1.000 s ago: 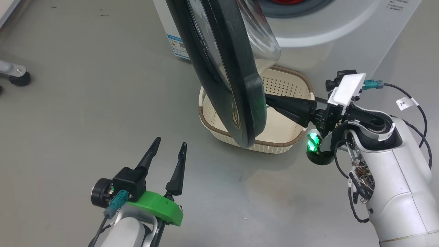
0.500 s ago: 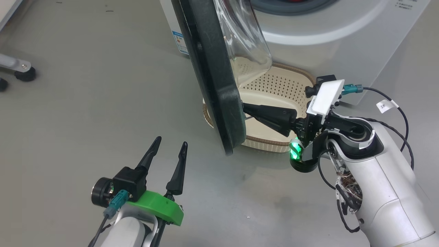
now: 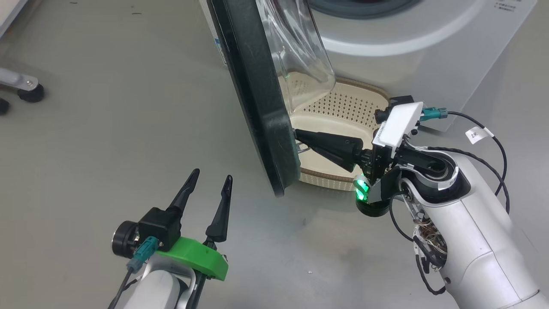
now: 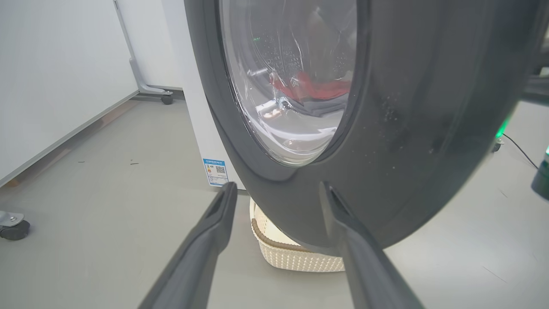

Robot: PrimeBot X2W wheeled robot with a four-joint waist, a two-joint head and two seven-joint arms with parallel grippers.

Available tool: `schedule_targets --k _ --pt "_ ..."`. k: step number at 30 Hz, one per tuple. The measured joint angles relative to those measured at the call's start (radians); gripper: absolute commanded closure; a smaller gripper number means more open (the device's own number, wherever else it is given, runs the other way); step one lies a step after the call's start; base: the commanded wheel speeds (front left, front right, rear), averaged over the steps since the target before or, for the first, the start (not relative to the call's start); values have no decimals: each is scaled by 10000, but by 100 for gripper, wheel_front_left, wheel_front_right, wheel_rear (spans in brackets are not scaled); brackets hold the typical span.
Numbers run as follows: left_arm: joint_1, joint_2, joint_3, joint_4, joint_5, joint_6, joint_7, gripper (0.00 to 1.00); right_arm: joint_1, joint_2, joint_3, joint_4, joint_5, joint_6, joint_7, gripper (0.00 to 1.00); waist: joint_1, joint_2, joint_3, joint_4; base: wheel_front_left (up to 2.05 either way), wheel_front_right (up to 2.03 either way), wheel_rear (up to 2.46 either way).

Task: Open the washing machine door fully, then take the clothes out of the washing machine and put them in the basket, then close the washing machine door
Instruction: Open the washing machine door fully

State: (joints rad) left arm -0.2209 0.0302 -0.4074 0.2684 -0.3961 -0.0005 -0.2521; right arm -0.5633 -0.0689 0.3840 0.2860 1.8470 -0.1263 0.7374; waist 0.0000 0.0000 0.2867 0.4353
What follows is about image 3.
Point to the washing machine glass door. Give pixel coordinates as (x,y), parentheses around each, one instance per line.
(257,107)

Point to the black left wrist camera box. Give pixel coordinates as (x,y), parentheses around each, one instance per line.
(158,227)

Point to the blue energy label sticker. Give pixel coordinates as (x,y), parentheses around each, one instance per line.
(219,50)

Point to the cream perforated laundry basket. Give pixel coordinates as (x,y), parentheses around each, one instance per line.
(343,107)

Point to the white washing machine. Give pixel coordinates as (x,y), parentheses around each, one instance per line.
(407,51)

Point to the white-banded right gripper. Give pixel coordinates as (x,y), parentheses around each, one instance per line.
(396,126)

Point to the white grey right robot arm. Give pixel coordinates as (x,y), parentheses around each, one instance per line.
(472,240)

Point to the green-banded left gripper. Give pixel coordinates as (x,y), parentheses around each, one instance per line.
(197,257)

